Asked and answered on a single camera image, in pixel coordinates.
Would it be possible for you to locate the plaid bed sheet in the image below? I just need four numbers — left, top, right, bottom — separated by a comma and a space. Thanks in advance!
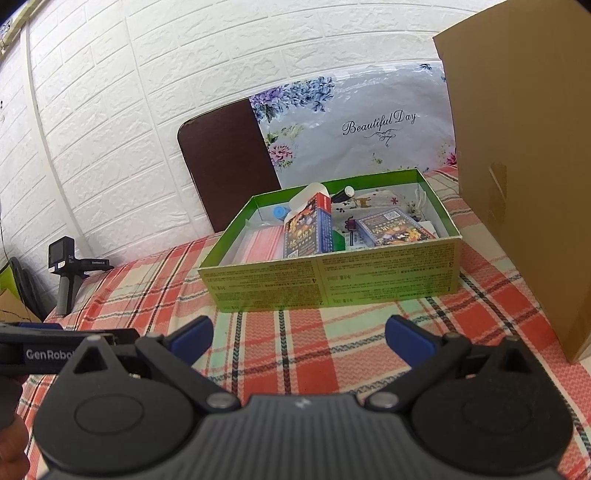
18, 166, 591, 480

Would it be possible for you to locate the white plastic bottle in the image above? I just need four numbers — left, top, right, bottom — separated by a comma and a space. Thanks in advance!
287, 182, 331, 215

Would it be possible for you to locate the flat cardboard sheet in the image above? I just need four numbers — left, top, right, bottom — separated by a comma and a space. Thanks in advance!
0, 288, 42, 324

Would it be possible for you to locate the idle hand-held gripper device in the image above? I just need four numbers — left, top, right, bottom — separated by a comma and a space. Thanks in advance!
48, 237, 114, 316

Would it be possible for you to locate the black round object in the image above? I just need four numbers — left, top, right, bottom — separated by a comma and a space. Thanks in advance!
7, 256, 44, 319

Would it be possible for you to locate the red card box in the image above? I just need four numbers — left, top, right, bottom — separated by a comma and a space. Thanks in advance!
283, 193, 334, 260

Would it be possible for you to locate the pink mask packet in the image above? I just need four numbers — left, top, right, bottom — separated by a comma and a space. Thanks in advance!
240, 225, 286, 265

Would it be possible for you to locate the large brown cardboard box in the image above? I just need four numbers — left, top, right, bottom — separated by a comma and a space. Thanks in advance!
433, 0, 591, 365

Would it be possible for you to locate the blue card box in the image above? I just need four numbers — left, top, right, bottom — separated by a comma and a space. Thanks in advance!
355, 208, 438, 247

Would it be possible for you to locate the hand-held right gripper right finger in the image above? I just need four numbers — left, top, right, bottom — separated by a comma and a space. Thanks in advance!
368, 315, 542, 412

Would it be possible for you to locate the dark brown chair back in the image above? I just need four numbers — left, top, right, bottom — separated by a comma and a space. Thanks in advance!
177, 98, 282, 234

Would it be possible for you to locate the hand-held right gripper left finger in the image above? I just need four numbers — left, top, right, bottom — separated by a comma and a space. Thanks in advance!
62, 316, 241, 412

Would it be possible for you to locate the floral plastic sheet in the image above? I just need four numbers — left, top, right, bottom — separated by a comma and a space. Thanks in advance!
249, 62, 460, 190

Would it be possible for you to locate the person's left hand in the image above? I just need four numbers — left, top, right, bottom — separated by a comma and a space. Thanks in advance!
0, 413, 29, 478

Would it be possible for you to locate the green cardboard box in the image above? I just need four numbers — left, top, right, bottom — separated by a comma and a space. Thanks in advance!
198, 167, 463, 313

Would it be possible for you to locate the floral fabric pouch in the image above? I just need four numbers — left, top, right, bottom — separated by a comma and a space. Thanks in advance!
353, 189, 428, 222

